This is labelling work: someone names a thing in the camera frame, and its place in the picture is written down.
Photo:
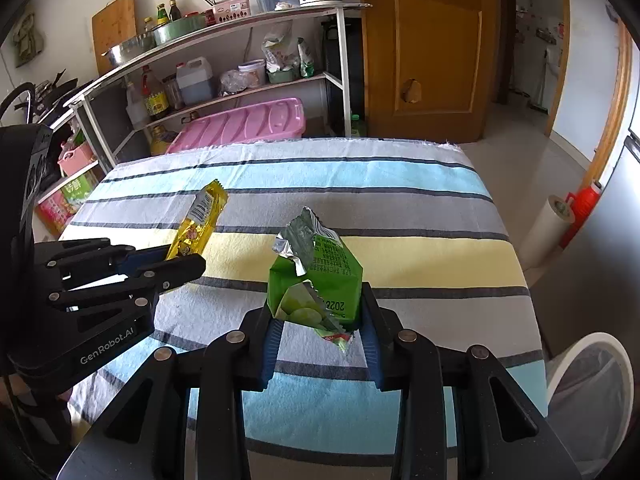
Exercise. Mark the yellow snack wrapper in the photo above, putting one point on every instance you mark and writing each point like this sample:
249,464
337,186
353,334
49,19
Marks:
200,215

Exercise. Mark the clear bag of food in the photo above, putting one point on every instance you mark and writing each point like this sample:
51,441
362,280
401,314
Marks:
232,82

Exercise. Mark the red bottle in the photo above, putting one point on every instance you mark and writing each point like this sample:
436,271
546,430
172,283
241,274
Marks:
582,210

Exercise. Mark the pink utensil box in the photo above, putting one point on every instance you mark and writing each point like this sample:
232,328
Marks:
232,10

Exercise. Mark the glass jar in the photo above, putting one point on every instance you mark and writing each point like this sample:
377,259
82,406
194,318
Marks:
172,92

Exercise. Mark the green white food bag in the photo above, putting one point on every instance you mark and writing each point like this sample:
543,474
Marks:
305,57

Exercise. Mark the dark sauce bottle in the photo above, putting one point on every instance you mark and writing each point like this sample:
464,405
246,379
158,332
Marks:
175,10

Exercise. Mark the white metal shelf rack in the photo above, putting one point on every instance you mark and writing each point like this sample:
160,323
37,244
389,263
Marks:
341,60

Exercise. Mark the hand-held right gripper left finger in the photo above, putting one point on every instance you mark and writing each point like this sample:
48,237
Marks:
272,347

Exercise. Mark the clear jar with white lid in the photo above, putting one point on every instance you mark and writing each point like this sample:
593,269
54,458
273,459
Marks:
251,74

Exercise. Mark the brown wooden door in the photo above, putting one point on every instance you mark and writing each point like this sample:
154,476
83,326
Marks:
435,50

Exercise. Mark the pink plastic basket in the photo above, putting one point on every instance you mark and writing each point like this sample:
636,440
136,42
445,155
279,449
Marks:
75,160

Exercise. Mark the white round trash bin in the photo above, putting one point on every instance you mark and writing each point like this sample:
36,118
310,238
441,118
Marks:
602,339

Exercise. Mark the white plastic food bag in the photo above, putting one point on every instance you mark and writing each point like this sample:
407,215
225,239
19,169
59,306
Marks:
275,52

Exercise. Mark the clear plastic bottle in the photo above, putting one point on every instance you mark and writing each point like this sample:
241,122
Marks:
135,110

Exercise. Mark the yellow cooking oil bottle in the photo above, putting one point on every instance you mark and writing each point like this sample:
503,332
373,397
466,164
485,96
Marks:
161,142

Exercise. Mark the hanging grey cloth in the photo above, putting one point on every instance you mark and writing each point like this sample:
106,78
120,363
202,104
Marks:
27,35

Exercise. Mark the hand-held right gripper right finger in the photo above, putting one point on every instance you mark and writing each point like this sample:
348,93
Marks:
372,347

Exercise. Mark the pink plastic lid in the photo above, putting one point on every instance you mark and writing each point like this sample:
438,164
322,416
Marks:
235,125

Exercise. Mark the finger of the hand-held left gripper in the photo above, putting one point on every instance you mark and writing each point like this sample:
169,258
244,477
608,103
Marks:
145,260
170,270

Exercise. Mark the clear plastic bin liner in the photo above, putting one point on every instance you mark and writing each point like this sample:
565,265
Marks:
585,400

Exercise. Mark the green plastic basket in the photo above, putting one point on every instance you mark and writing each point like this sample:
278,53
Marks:
285,76

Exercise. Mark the white jerrycan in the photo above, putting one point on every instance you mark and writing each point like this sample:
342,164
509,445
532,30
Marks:
195,85

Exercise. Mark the red jar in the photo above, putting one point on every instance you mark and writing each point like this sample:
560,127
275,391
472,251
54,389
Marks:
209,17

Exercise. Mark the silver refrigerator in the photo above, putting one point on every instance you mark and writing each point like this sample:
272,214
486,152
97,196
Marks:
600,270

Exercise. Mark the cream paper roll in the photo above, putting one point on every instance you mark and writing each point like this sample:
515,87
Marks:
542,235

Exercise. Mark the striped cloth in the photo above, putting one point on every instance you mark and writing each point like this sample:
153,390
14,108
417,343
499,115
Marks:
400,200

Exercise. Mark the colourful printed box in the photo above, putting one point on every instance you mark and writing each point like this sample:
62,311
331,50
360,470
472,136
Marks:
60,205

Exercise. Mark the oil bottle with yellow label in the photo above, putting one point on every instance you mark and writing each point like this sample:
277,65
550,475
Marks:
156,102

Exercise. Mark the green metal basin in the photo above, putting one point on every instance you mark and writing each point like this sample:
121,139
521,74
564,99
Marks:
177,32

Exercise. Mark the wooden cutting board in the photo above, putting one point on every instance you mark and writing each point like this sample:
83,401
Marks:
115,25

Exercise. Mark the steel bowl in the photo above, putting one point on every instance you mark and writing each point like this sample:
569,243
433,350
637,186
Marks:
127,50

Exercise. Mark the green snack packet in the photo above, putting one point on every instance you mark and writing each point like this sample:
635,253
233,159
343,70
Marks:
325,270

